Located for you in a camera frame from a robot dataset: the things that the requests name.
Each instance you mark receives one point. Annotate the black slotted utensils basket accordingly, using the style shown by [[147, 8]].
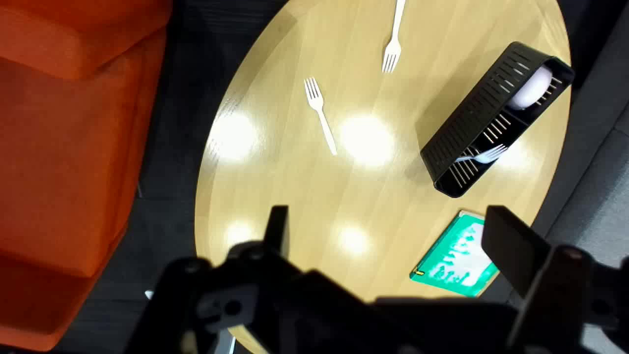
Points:
[[484, 119]]

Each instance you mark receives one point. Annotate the white plastic fork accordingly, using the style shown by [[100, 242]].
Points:
[[391, 54], [316, 103]]

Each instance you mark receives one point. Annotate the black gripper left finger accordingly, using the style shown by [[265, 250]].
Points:
[[277, 229]]

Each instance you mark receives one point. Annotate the orange sofa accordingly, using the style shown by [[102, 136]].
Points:
[[77, 91]]

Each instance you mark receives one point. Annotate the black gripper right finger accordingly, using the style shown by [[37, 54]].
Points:
[[513, 248]]

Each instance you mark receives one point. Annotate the green and white card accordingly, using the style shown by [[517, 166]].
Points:
[[456, 260]]

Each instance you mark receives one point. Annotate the white plastic utensil in basket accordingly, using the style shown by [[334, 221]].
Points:
[[485, 156]]

